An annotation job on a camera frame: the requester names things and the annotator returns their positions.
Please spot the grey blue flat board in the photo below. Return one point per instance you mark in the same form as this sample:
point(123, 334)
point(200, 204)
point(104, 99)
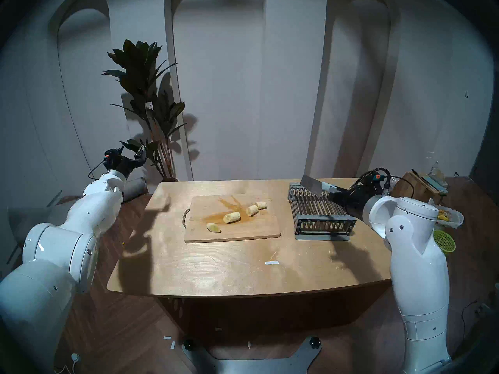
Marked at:
point(434, 183)

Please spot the grey slotted knife rack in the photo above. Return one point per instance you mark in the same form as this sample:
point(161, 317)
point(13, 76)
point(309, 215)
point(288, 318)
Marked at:
point(321, 205)

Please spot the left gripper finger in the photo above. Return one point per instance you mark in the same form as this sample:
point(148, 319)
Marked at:
point(140, 154)
point(120, 152)

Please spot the white bag of banana peels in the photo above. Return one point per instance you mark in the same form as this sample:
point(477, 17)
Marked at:
point(452, 217)

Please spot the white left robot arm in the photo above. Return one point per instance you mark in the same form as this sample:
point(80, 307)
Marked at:
point(78, 221)

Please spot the wooden cutting board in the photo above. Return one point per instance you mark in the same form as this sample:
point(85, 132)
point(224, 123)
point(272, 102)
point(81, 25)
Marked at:
point(241, 231)

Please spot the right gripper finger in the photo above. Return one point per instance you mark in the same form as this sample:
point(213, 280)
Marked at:
point(341, 189)
point(336, 198)

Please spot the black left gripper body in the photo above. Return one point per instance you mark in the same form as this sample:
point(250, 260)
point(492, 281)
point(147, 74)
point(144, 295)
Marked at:
point(124, 166)

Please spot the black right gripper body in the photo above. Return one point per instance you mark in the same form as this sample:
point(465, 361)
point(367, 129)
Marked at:
point(356, 200)

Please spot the peeled pale banana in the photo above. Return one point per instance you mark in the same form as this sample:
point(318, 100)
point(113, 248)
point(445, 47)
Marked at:
point(261, 205)

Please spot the cardboard box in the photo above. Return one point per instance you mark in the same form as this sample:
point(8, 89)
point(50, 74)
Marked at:
point(405, 188)

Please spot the green mesh basket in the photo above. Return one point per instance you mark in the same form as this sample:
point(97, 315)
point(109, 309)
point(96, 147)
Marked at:
point(446, 240)

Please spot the peeled banana piece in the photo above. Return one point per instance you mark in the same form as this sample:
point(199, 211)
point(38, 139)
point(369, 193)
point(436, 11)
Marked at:
point(213, 228)
point(252, 210)
point(232, 217)

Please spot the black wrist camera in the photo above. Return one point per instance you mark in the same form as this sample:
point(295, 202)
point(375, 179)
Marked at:
point(376, 178)
point(111, 156)

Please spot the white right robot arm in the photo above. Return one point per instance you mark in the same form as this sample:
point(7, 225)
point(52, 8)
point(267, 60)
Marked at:
point(417, 252)

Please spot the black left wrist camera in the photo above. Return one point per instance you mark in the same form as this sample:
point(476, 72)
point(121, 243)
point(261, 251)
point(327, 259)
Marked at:
point(111, 156)

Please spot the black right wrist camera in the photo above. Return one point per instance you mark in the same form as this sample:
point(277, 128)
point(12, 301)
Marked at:
point(376, 178)

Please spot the grey metal robot base plate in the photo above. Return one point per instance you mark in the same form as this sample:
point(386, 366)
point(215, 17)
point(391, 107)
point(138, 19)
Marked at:
point(249, 365)

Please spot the tall potted green plant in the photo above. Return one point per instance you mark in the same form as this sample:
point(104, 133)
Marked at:
point(140, 69)

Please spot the black base knob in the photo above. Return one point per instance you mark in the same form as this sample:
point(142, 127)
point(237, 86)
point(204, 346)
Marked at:
point(189, 344)
point(315, 342)

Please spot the rolled grey mat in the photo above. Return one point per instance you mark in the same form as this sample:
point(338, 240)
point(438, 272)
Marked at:
point(134, 188)

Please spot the clear plastic bottle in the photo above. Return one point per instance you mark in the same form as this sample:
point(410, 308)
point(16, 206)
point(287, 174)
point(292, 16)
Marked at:
point(436, 168)

